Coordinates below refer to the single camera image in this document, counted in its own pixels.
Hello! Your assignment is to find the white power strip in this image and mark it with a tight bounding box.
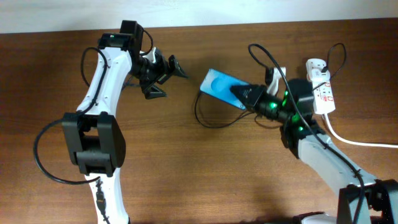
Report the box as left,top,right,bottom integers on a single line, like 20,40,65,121
305,58,335,114

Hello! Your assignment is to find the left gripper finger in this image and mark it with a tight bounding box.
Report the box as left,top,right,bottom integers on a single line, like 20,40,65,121
169,55,188,78
144,85,167,100

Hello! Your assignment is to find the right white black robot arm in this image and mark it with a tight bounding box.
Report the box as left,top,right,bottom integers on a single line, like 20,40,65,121
230,78,397,223

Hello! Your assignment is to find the black USB charging cable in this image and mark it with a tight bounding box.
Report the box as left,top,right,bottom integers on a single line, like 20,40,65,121
194,42,347,129

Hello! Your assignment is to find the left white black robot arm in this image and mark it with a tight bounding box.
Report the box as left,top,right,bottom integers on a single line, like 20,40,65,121
62,21,186,223

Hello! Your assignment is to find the white charger adapter plug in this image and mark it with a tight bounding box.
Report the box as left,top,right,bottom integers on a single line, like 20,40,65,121
307,68,330,83

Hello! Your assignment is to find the blue Galaxy smartphone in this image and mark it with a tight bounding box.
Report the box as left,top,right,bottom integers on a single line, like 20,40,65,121
200,68,248,110

